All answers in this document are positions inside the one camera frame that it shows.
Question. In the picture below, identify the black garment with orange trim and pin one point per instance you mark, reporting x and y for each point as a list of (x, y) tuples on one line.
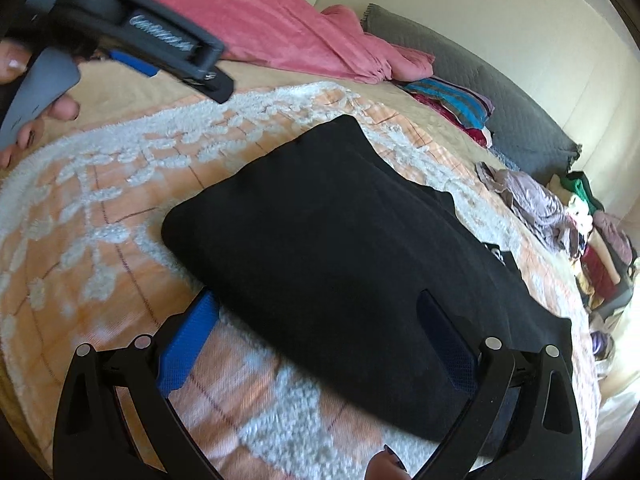
[(325, 240)]

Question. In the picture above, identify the pile of mixed clothes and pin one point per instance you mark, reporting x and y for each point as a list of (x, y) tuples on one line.
[(600, 250)]

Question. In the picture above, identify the person's right hand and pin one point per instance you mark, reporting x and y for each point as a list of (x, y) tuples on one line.
[(385, 465)]

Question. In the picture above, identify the pink blanket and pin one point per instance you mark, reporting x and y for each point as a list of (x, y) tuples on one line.
[(280, 25)]

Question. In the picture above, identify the orange and white patterned blanket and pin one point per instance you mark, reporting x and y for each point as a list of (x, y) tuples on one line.
[(100, 220)]

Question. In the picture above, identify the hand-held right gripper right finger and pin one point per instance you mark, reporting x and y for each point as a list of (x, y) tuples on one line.
[(447, 340)]

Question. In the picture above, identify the dark red cloth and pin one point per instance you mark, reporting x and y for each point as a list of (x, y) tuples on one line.
[(475, 135)]

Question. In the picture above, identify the lilac crumpled cloth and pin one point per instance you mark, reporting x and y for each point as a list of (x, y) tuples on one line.
[(530, 205)]

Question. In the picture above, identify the person's left hand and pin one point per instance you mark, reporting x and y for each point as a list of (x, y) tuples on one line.
[(62, 107)]

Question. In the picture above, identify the grey quilted headboard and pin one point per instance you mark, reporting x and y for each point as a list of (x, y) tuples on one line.
[(505, 115)]

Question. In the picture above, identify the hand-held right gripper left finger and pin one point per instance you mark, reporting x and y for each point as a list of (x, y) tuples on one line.
[(187, 340)]

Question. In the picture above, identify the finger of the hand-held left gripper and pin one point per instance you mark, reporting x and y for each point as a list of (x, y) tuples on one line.
[(132, 62), (215, 85)]

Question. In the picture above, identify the striped blue and brown cloth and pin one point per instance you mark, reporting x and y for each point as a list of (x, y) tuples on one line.
[(452, 102)]

